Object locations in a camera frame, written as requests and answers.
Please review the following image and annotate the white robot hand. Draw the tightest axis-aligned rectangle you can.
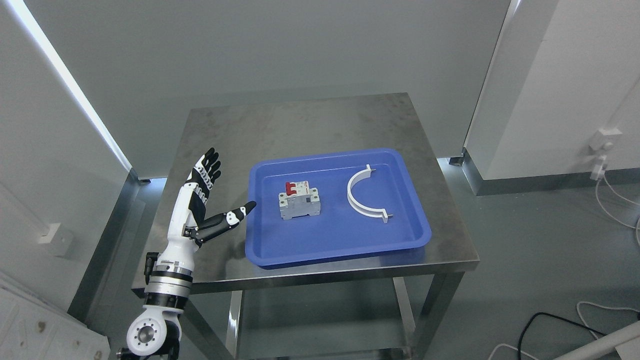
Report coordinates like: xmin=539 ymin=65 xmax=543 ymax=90
xmin=161 ymin=147 xmax=258 ymax=264

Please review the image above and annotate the white red circuit breaker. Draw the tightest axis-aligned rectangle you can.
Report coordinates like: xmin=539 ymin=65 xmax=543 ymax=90
xmin=278 ymin=181 xmax=322 ymax=220

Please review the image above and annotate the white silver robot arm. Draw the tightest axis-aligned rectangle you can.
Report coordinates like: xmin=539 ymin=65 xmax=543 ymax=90
xmin=116 ymin=148 xmax=257 ymax=360

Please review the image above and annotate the blue plastic tray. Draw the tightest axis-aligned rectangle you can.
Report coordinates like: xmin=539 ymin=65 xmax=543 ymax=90
xmin=245 ymin=148 xmax=432 ymax=268

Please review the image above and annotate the white semicircular pipe clamp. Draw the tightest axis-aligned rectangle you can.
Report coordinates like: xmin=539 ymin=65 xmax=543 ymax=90
xmin=345 ymin=164 xmax=394 ymax=225

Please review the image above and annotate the white stand pole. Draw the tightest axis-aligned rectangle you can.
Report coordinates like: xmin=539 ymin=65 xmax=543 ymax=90
xmin=557 ymin=321 xmax=640 ymax=360

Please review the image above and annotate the white wall switch box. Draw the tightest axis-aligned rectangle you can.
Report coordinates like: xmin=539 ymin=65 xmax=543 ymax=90
xmin=38 ymin=223 xmax=74 ymax=258

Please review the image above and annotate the black cable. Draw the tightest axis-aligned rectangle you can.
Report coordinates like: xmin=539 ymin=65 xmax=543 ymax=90
xmin=517 ymin=312 xmax=608 ymax=360

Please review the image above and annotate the white wall socket with plug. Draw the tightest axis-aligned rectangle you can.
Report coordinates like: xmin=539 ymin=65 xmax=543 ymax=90
xmin=589 ymin=127 xmax=623 ymax=182

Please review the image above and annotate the white cable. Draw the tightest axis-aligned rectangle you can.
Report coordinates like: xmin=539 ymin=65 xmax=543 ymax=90
xmin=594 ymin=172 xmax=640 ymax=248

